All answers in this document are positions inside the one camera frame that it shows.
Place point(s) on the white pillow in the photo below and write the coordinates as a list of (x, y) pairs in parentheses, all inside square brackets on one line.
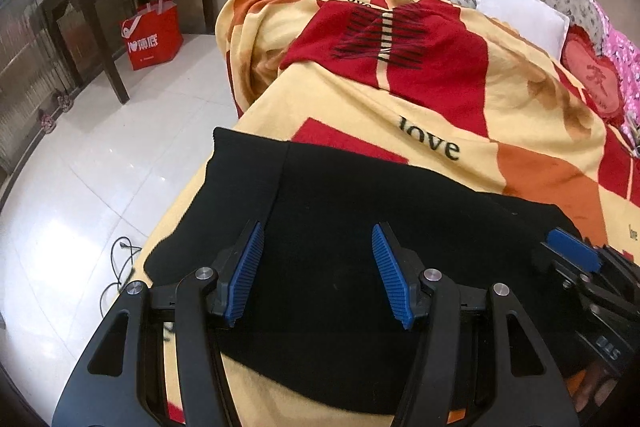
[(515, 12)]

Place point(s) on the pink floral cloth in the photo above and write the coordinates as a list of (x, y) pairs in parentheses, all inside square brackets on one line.
[(622, 47)]

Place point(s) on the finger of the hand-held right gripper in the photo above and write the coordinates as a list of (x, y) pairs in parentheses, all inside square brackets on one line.
[(574, 248), (560, 272)]

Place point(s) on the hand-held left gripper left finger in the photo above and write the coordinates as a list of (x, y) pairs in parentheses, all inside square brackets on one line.
[(244, 271)]

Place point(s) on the black pants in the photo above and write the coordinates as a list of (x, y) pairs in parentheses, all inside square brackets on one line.
[(320, 202)]

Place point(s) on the red shopping bag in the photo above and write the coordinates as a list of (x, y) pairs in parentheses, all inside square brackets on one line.
[(152, 39)]

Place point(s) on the red heart cushion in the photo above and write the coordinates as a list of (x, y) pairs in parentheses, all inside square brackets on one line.
[(595, 72)]

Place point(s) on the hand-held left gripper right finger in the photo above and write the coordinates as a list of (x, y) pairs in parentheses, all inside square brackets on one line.
[(391, 272)]

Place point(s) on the yellow red printed blanket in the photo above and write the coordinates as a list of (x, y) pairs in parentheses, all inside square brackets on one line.
[(450, 107)]

